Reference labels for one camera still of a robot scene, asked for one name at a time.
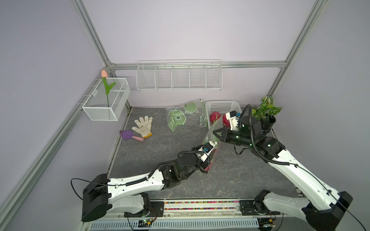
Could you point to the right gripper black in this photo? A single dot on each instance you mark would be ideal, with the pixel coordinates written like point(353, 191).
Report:
point(225, 134)

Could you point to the white plastic basket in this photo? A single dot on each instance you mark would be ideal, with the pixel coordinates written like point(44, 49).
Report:
point(221, 106)

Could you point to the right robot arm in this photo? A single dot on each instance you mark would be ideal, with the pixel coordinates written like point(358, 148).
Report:
point(274, 153)

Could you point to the white knit glove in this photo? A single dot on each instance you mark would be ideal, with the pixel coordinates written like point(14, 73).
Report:
point(143, 126)

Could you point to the white vented cable duct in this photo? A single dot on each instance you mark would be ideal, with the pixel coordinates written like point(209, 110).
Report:
point(174, 224)

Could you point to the potted green plant black vase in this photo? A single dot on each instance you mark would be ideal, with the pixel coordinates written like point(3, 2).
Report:
point(266, 112)

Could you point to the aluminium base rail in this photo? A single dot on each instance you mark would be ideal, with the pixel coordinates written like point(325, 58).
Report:
point(202, 206)

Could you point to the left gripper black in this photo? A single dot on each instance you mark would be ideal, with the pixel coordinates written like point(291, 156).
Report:
point(209, 159)

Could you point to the white mesh wall box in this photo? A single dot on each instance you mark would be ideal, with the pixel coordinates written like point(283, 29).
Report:
point(96, 106)

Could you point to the pink dragon fruit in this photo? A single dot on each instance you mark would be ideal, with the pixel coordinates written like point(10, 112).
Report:
point(226, 121)
point(214, 117)

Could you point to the purple pink spatula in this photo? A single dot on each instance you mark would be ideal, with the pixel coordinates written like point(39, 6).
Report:
point(128, 135)

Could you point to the artificial pink tulip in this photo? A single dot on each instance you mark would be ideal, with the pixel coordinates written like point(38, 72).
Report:
point(108, 88)

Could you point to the white wire wall shelf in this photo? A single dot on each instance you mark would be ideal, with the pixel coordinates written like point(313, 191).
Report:
point(179, 75)

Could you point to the dragon fruit in far bag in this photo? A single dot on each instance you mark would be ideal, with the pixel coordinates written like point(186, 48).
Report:
point(210, 165)

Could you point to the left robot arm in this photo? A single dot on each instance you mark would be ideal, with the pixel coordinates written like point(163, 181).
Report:
point(164, 175)

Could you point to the zip-top bag green print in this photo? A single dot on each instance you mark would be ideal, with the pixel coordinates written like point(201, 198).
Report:
point(210, 137)
point(189, 114)

